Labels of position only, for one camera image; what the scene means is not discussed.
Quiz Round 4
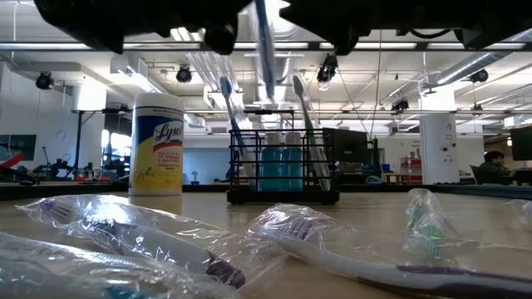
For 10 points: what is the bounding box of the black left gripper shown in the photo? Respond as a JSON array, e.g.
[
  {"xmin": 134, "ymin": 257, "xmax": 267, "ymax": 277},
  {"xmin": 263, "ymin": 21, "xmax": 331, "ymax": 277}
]
[{"xmin": 124, "ymin": 0, "xmax": 254, "ymax": 56}]

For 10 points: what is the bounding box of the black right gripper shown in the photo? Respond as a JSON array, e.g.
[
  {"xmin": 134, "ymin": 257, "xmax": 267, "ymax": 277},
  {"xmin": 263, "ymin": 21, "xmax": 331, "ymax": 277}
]
[{"xmin": 278, "ymin": 0, "xmax": 375, "ymax": 56}]

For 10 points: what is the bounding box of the blue mouthwash bottle white cap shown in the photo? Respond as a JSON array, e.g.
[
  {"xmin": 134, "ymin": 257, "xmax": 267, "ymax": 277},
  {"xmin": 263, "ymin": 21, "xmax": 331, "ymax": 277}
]
[
  {"xmin": 282, "ymin": 131, "xmax": 304, "ymax": 193},
  {"xmin": 259, "ymin": 131, "xmax": 284, "ymax": 193}
]

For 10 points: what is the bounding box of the black wire caddy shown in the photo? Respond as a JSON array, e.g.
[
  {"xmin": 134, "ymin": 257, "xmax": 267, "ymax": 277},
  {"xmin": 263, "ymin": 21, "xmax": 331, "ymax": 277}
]
[{"xmin": 226, "ymin": 128, "xmax": 341, "ymax": 205}]

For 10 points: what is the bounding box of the purple toothbrush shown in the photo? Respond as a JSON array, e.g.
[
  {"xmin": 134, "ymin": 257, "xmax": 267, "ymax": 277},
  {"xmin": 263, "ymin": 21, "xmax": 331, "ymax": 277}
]
[
  {"xmin": 244, "ymin": 203, "xmax": 532, "ymax": 299},
  {"xmin": 16, "ymin": 194, "xmax": 288, "ymax": 292}
]

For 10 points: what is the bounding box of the white LED light strip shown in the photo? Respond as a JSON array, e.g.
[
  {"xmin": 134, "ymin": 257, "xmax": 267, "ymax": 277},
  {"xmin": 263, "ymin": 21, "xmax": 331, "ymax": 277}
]
[
  {"xmin": 234, "ymin": 42, "xmax": 309, "ymax": 50},
  {"xmin": 355, "ymin": 42, "xmax": 418, "ymax": 50},
  {"xmin": 123, "ymin": 42, "xmax": 204, "ymax": 50}
]

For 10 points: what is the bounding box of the black ceiling spotlight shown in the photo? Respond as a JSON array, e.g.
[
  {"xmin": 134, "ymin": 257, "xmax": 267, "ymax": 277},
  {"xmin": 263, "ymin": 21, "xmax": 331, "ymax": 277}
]
[
  {"xmin": 35, "ymin": 71, "xmax": 55, "ymax": 91},
  {"xmin": 392, "ymin": 98, "xmax": 411, "ymax": 115},
  {"xmin": 175, "ymin": 65, "xmax": 193, "ymax": 84},
  {"xmin": 469, "ymin": 68, "xmax": 490, "ymax": 84}
]

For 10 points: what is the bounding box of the black monitor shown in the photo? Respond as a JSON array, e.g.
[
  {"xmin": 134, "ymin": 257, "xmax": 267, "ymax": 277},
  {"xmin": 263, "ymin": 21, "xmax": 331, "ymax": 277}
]
[
  {"xmin": 510, "ymin": 125, "xmax": 532, "ymax": 163},
  {"xmin": 322, "ymin": 127, "xmax": 371, "ymax": 175}
]

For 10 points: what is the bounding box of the Lysol disinfecting wipes canister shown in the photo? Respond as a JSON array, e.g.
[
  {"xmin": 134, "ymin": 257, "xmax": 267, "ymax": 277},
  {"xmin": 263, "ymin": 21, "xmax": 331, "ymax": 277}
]
[{"xmin": 127, "ymin": 91, "xmax": 186, "ymax": 197}]

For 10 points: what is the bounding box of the white building pillar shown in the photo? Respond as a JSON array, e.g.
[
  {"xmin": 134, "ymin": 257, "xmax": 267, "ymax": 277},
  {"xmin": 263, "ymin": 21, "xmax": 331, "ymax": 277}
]
[{"xmin": 418, "ymin": 85, "xmax": 458, "ymax": 186}]

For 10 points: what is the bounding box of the red shelf unit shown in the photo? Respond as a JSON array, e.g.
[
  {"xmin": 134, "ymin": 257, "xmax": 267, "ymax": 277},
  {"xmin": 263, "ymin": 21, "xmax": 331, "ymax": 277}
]
[{"xmin": 399, "ymin": 156, "xmax": 423, "ymax": 184}]

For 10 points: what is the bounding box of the person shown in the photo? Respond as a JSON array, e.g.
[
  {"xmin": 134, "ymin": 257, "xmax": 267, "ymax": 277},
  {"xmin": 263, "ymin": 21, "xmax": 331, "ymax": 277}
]
[{"xmin": 475, "ymin": 149, "xmax": 515, "ymax": 186}]

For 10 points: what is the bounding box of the red and black background robot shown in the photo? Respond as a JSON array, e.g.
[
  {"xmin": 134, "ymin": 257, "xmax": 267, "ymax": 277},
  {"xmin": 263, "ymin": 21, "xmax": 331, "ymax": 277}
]
[{"xmin": 0, "ymin": 153, "xmax": 41, "ymax": 187}]

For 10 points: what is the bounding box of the black overhead camera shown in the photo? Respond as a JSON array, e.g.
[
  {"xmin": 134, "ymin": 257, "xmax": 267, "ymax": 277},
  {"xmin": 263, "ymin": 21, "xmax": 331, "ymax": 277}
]
[{"xmin": 316, "ymin": 53, "xmax": 339, "ymax": 84}]

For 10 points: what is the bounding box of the silver corrugated ventilation duct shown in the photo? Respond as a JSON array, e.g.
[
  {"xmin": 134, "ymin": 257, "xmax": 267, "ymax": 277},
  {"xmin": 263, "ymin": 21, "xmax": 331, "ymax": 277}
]
[{"xmin": 247, "ymin": 16, "xmax": 307, "ymax": 130}]

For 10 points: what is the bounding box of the silver round air duct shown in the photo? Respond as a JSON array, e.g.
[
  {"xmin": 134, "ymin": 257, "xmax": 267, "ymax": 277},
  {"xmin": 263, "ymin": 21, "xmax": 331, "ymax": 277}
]
[{"xmin": 434, "ymin": 28, "xmax": 532, "ymax": 86}]

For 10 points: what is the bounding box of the blue metal post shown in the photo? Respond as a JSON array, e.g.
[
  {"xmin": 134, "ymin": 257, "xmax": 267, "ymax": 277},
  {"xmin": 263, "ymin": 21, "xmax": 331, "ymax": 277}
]
[{"xmin": 74, "ymin": 110, "xmax": 83, "ymax": 180}]

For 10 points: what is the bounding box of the dark wall screen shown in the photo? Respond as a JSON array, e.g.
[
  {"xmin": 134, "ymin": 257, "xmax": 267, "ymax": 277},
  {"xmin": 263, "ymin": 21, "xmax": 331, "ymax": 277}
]
[{"xmin": 0, "ymin": 134, "xmax": 37, "ymax": 162}]

